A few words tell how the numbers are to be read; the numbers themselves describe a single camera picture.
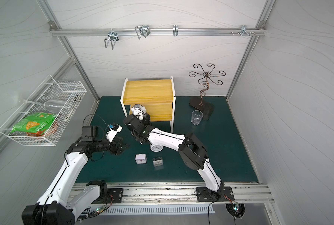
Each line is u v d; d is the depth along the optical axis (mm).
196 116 1050
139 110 716
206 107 984
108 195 717
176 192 753
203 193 715
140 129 661
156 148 879
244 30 764
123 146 684
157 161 819
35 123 546
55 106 650
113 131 679
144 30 765
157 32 784
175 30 727
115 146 674
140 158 825
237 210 716
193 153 542
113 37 784
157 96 764
